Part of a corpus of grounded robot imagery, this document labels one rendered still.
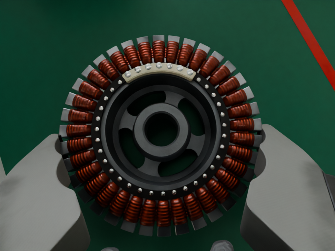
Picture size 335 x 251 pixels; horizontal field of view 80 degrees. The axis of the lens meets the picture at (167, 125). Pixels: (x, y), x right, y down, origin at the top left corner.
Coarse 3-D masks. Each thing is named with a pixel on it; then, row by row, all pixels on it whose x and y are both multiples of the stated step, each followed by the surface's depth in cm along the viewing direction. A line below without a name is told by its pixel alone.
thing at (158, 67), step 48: (144, 48) 11; (192, 48) 12; (96, 96) 11; (144, 96) 14; (192, 96) 13; (240, 96) 11; (96, 144) 11; (144, 144) 12; (192, 144) 13; (240, 144) 11; (96, 192) 10; (144, 192) 10; (192, 192) 11; (240, 192) 11
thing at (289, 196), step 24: (264, 144) 10; (288, 144) 10; (264, 168) 9; (288, 168) 8; (312, 168) 8; (264, 192) 7; (288, 192) 7; (312, 192) 7; (264, 216) 6; (288, 216) 6; (312, 216) 6; (264, 240) 6; (288, 240) 6; (312, 240) 6
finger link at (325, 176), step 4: (324, 176) 8; (328, 176) 8; (332, 176) 8; (328, 180) 8; (332, 180) 8; (328, 184) 7; (332, 184) 7; (328, 188) 7; (332, 188) 7; (332, 192) 7; (332, 196) 7; (332, 200) 7
